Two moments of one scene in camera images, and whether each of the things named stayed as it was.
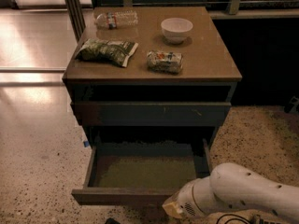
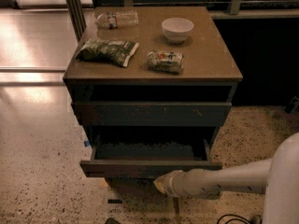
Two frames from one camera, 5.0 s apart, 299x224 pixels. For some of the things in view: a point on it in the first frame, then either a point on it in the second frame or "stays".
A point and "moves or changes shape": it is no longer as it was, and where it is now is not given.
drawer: (151, 113) stays
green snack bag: (117, 52) stays
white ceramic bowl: (176, 29) stays
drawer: (141, 171) moves or changes shape
